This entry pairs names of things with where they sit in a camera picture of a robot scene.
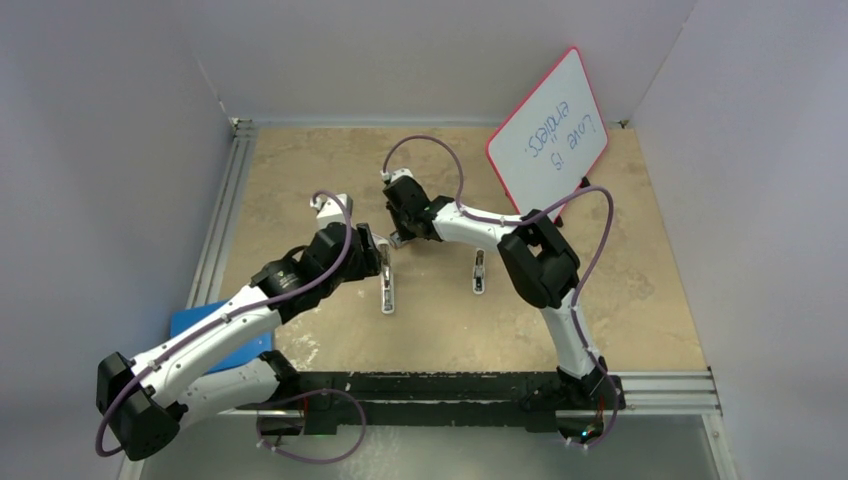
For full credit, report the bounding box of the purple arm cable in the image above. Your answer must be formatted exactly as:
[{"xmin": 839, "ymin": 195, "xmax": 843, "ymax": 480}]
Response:
[
  {"xmin": 381, "ymin": 135, "xmax": 623, "ymax": 452},
  {"xmin": 95, "ymin": 190, "xmax": 368, "ymax": 465}
]

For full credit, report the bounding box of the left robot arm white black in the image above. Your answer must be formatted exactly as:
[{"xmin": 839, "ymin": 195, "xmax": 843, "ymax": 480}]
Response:
[{"xmin": 95, "ymin": 221, "xmax": 379, "ymax": 460}]

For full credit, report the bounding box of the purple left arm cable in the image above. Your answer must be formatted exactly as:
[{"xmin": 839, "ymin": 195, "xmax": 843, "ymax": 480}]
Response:
[{"xmin": 95, "ymin": 190, "xmax": 368, "ymax": 465}]

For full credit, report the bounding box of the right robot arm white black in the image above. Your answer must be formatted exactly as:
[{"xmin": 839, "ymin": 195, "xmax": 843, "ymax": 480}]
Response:
[{"xmin": 382, "ymin": 169, "xmax": 606, "ymax": 407}]

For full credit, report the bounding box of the white stapler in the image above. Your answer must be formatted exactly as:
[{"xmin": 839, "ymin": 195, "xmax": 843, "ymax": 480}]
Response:
[
  {"xmin": 472, "ymin": 248, "xmax": 486, "ymax": 295},
  {"xmin": 372, "ymin": 234, "xmax": 396, "ymax": 315}
]

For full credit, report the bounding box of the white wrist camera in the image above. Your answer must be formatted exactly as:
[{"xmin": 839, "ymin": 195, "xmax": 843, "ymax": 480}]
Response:
[
  {"xmin": 380, "ymin": 168, "xmax": 414, "ymax": 186},
  {"xmin": 310, "ymin": 194, "xmax": 354, "ymax": 229}
]

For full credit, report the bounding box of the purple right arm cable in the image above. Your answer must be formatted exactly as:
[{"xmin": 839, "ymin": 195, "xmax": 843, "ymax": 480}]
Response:
[{"xmin": 381, "ymin": 135, "xmax": 623, "ymax": 452}]

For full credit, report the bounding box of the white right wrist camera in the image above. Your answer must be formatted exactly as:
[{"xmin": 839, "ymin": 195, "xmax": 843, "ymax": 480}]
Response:
[{"xmin": 380, "ymin": 168, "xmax": 414, "ymax": 186}]

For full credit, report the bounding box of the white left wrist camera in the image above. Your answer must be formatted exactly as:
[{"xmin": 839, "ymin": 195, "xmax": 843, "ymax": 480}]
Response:
[{"xmin": 310, "ymin": 194, "xmax": 354, "ymax": 229}]

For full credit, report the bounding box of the red framed whiteboard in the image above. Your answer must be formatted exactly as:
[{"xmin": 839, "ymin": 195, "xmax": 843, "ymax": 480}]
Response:
[{"xmin": 485, "ymin": 47, "xmax": 609, "ymax": 214}]

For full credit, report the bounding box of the black whiteboard easel stand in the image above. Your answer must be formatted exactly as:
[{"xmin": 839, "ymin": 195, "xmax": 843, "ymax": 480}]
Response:
[{"xmin": 553, "ymin": 176, "xmax": 591, "ymax": 228}]

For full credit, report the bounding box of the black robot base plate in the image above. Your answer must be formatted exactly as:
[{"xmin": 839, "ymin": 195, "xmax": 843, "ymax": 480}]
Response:
[{"xmin": 257, "ymin": 371, "xmax": 626, "ymax": 441}]

